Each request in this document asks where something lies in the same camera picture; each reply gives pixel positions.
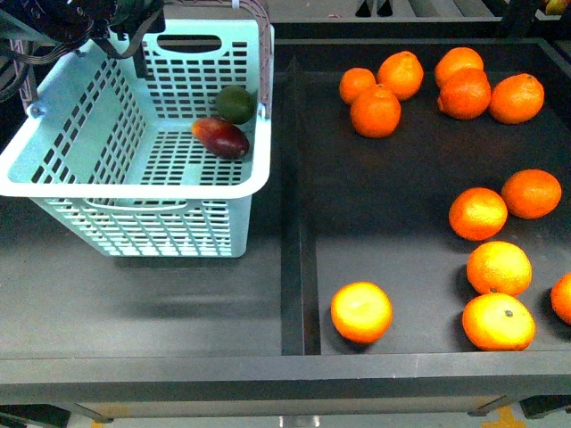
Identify dark red mango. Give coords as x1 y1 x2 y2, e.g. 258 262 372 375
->
191 117 250 160

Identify green avocado picked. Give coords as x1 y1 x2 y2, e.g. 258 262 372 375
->
215 86 257 125

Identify light blue plastic basket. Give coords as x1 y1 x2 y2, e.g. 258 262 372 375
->
1 19 271 258

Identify brown basket handle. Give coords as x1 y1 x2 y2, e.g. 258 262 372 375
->
8 0 273 121

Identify orange bottom left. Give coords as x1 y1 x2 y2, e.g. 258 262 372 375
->
330 282 393 345

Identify orange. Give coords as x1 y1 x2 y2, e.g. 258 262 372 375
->
330 282 393 345
434 46 484 88
489 73 545 125
461 293 536 351
437 69 492 120
350 85 401 138
377 51 424 101
501 169 562 219
448 187 509 242
466 241 533 296

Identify black orange tray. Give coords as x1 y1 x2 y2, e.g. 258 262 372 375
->
1 24 570 419

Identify orange top front left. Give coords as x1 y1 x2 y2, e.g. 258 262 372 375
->
350 85 401 138

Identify orange top left small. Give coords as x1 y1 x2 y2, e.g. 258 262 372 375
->
338 68 377 105

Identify orange middle left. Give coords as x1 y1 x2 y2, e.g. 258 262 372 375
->
448 187 509 242

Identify orange top middle right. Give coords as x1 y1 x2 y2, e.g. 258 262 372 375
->
437 69 492 120

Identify orange lower right upper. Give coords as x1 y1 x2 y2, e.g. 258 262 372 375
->
466 241 533 296

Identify orange top back right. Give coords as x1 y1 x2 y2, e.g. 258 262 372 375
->
434 46 484 88

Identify orange lower right bottom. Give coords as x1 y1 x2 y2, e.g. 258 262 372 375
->
461 293 536 351

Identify orange top far right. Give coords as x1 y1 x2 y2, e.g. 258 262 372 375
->
489 73 545 125

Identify orange right edge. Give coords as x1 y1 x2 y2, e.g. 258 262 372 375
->
550 273 571 325

